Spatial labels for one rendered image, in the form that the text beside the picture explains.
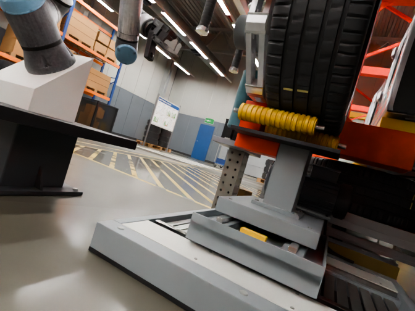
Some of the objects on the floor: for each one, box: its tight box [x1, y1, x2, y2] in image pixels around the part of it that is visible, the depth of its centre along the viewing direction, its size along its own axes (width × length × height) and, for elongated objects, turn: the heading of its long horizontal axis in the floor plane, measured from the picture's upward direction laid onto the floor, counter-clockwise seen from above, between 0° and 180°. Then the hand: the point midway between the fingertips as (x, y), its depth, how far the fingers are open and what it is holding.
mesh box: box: [75, 97, 119, 133], centre depth 866 cm, size 88×127×97 cm
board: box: [137, 93, 181, 154], centre depth 1011 cm, size 150×50×195 cm, turn 63°
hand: (176, 57), depth 112 cm, fingers closed
